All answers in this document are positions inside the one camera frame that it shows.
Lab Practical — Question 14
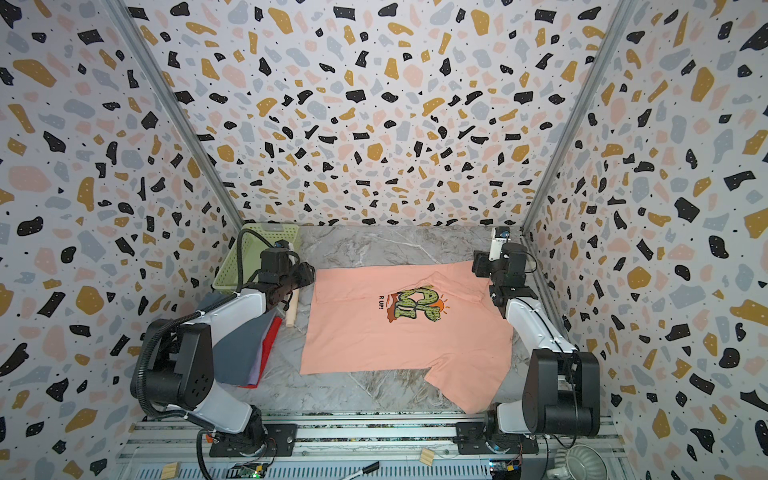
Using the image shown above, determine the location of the pink graphic t-shirt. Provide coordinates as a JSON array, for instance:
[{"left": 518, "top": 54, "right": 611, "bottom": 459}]
[{"left": 300, "top": 261, "right": 513, "bottom": 414}]

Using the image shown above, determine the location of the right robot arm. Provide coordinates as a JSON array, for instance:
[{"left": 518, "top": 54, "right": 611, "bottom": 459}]
[{"left": 472, "top": 227, "right": 601, "bottom": 440}]

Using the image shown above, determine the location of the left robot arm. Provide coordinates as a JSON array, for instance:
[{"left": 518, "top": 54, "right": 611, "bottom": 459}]
[{"left": 130, "top": 240, "right": 315, "bottom": 456}]

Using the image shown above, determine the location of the green plastic basket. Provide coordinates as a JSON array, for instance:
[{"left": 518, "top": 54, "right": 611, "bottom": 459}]
[{"left": 212, "top": 223, "right": 301, "bottom": 295}]

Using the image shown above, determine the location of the folded red t-shirt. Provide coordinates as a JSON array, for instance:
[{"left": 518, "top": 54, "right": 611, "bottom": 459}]
[{"left": 246, "top": 316, "right": 283, "bottom": 389}]

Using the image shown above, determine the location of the folded grey t-shirt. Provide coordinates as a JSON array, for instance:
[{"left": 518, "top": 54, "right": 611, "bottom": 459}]
[{"left": 213, "top": 309, "right": 282, "bottom": 388}]

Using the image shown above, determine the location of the right circuit board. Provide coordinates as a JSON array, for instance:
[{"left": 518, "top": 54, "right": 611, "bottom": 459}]
[{"left": 489, "top": 460, "right": 522, "bottom": 480}]

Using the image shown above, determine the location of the right wooden block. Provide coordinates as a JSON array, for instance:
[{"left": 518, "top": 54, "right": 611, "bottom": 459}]
[{"left": 419, "top": 448, "right": 436, "bottom": 467}]

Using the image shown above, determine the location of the wooden block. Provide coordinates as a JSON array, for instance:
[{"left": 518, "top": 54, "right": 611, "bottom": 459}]
[
  {"left": 160, "top": 462, "right": 181, "bottom": 480},
  {"left": 419, "top": 448, "right": 436, "bottom": 467}
]

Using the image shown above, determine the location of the white desk fan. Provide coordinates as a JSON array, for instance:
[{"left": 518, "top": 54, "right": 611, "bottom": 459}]
[{"left": 545, "top": 444, "right": 609, "bottom": 480}]

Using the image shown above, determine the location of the green circuit board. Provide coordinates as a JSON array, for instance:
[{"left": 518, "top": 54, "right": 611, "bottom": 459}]
[{"left": 225, "top": 463, "right": 268, "bottom": 479}]

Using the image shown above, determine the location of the left wooden block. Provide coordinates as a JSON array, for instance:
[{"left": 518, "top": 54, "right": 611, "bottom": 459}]
[{"left": 160, "top": 462, "right": 181, "bottom": 480}]

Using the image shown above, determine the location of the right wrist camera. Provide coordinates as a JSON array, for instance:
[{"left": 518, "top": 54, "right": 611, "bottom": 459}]
[{"left": 489, "top": 226, "right": 511, "bottom": 261}]

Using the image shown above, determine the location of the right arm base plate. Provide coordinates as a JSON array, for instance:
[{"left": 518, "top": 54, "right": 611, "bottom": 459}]
[{"left": 453, "top": 422, "right": 539, "bottom": 455}]

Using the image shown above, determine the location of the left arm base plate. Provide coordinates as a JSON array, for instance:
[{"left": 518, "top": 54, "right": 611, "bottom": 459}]
[{"left": 209, "top": 423, "right": 298, "bottom": 458}]

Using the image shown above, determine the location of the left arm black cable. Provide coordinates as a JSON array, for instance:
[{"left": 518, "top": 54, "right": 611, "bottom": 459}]
[{"left": 130, "top": 227, "right": 283, "bottom": 421}]

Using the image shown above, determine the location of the aluminium rail frame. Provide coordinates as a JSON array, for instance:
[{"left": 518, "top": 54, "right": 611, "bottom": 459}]
[{"left": 111, "top": 412, "right": 634, "bottom": 479}]

